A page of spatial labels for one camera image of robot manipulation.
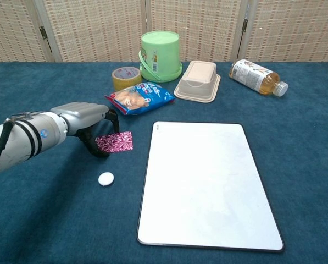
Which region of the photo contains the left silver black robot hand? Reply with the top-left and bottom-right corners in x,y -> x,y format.
50,102 -> 120,159

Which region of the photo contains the small white round disc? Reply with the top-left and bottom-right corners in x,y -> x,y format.
98,172 -> 115,188

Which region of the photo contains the yellow tape roll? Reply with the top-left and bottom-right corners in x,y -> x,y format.
111,67 -> 142,92

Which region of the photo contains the blue snack bag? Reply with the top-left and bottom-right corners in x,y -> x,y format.
104,81 -> 176,116

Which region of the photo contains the woven folding screen panel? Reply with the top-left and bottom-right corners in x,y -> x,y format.
0,0 -> 56,65
144,0 -> 248,63
33,0 -> 148,63
236,0 -> 328,63

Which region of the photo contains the green plastic bucket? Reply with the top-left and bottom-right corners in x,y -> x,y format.
138,30 -> 184,83

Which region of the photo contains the blue felt table cloth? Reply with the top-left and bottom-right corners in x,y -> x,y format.
0,60 -> 328,264

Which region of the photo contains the beige lunch box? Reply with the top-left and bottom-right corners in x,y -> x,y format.
173,60 -> 221,103

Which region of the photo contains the white magnetic board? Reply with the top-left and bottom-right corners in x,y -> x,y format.
136,121 -> 285,253

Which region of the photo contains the tea bottle with label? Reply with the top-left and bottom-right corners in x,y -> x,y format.
229,59 -> 289,97

